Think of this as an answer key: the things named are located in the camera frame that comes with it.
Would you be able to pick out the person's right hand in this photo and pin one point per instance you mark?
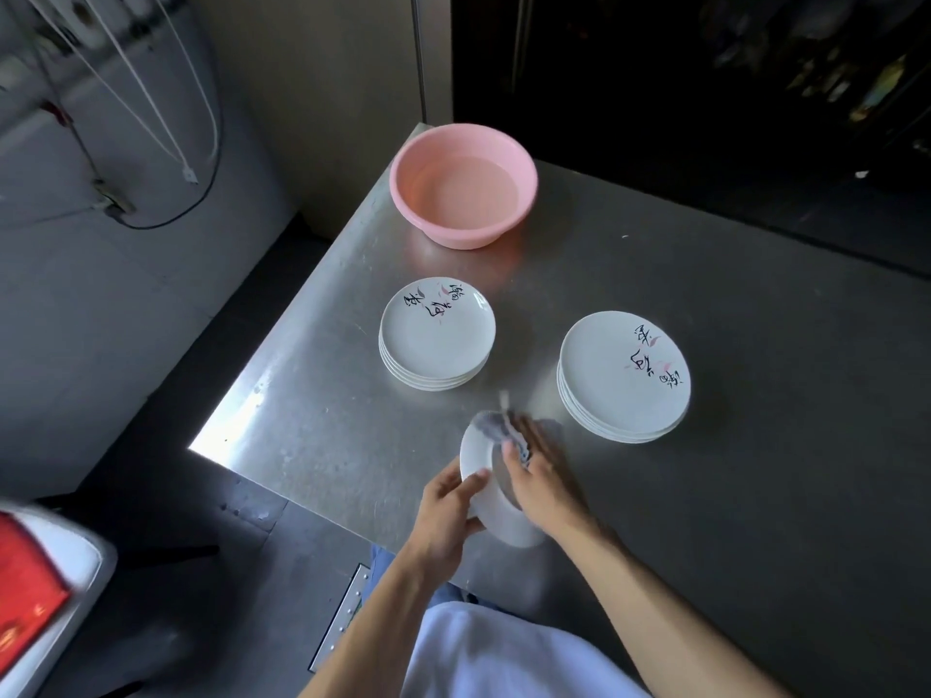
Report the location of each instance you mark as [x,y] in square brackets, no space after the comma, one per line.
[545,487]

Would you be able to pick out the person's left hand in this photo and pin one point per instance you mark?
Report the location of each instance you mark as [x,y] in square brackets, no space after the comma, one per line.
[440,519]

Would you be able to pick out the person's right fingers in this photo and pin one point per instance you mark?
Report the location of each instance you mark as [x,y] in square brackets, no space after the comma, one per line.
[525,447]

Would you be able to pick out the person's left thumb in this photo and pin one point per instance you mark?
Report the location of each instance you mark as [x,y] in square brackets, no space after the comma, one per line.
[471,485]

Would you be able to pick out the grey wiping cloth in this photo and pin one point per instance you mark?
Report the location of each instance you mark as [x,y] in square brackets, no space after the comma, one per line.
[492,427]

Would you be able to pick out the single white ceramic dish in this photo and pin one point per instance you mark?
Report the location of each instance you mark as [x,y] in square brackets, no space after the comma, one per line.
[503,521]

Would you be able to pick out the person's right forearm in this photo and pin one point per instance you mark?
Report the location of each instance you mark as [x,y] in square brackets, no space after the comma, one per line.
[654,617]

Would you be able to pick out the person's left forearm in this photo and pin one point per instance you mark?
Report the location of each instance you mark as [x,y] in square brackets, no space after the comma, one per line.
[378,632]

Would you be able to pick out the stack of white printed plates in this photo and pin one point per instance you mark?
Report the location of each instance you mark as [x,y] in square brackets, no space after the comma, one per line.
[618,377]
[436,334]

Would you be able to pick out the blue jeans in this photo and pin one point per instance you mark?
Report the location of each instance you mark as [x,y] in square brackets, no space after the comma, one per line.
[380,568]

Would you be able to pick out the white apron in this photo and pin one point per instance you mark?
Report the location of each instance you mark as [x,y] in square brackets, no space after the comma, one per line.
[502,657]

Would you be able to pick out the metal hinge strip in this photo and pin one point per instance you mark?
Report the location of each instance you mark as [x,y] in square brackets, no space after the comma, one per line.
[342,617]

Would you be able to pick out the pink plastic basin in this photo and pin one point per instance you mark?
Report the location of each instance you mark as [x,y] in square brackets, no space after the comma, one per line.
[462,185]

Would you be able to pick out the dark glass cabinet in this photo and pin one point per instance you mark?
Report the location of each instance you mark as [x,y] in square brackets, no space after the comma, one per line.
[691,87]

